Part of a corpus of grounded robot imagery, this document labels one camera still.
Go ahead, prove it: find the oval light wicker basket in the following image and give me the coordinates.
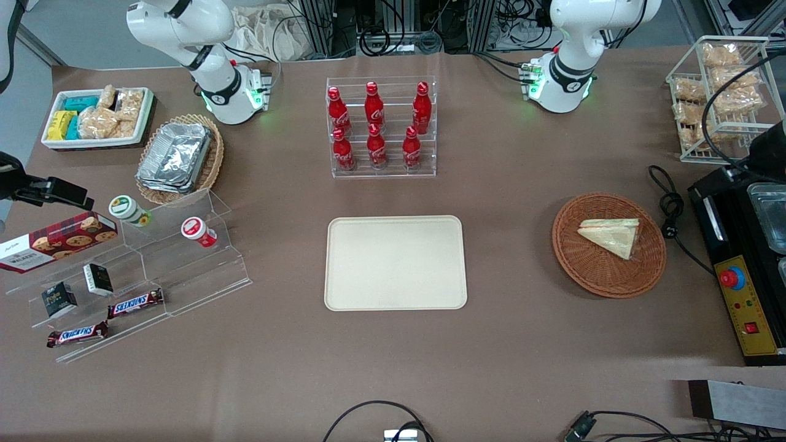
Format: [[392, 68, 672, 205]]
[[135, 114, 225, 206]]

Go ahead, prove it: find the grey metal plate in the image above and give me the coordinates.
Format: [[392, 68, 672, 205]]
[[688, 379, 786, 430]]

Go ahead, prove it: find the white wire rack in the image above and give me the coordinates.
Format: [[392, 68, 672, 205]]
[[666, 36, 786, 165]]

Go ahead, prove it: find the round brown wicker basket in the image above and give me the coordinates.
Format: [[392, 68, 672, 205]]
[[551, 192, 668, 300]]

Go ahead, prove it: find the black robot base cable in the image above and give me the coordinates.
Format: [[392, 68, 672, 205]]
[[473, 51, 532, 84]]

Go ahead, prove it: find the triangular sandwich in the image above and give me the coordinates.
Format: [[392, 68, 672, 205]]
[[577, 218, 640, 261]]

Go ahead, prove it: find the beige plastic tray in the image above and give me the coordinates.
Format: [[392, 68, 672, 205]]
[[324, 215, 469, 312]]

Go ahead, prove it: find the coiled black cable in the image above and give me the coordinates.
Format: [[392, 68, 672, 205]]
[[358, 26, 392, 57]]

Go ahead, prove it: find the yellow snack packet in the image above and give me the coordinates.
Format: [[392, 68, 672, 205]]
[[47, 110, 78, 141]]

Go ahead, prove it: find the black looped cable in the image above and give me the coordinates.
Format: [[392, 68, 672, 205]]
[[322, 400, 434, 442]]

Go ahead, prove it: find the clear acrylic bottle rack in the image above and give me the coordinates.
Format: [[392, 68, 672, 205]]
[[325, 76, 438, 179]]

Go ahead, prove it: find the white rectangular snack bin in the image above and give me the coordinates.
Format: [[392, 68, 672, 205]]
[[41, 87, 155, 151]]

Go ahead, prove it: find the black machine with yellow panel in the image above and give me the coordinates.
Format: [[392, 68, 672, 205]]
[[688, 165, 786, 367]]

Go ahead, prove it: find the black connector with cable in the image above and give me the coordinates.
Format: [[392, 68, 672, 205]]
[[564, 410, 786, 442]]

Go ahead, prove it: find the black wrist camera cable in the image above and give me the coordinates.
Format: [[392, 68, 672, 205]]
[[702, 48, 786, 179]]

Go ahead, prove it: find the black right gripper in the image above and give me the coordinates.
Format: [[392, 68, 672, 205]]
[[0, 152, 95, 211]]

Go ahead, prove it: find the red lid yogurt cup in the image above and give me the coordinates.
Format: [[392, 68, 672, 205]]
[[181, 216, 218, 249]]

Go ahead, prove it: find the brown Snickers bar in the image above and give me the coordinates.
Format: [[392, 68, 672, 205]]
[[47, 320, 109, 349], [107, 288, 165, 320]]

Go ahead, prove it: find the red tartan cookie box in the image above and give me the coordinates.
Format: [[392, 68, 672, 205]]
[[0, 211, 119, 274]]

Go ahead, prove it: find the green lid yogurt cup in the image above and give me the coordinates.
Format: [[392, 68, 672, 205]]
[[109, 195, 152, 228]]

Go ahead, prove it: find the small black carton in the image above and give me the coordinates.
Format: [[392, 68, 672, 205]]
[[83, 263, 115, 298], [41, 281, 79, 319]]

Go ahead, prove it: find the stack of foil trays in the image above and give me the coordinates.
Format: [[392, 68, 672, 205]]
[[136, 123, 214, 194]]

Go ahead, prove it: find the bagged fried snack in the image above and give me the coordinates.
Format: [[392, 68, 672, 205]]
[[702, 43, 743, 68], [712, 86, 766, 115], [678, 122, 717, 152], [710, 66, 760, 90], [673, 101, 704, 127], [674, 78, 707, 103]]

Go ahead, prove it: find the red cola bottle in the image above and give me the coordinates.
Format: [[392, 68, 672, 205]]
[[402, 126, 422, 170], [365, 81, 386, 128], [332, 127, 357, 172], [412, 81, 432, 134], [367, 123, 389, 170], [327, 86, 352, 137]]

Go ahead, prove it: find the clear acrylic stepped stand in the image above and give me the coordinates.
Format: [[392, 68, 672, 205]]
[[3, 187, 254, 364]]

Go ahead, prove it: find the beige cloth bag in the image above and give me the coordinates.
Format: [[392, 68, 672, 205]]
[[230, 5, 314, 62]]

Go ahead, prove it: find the clear steel pan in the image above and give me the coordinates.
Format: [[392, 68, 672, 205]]
[[747, 183, 786, 255]]

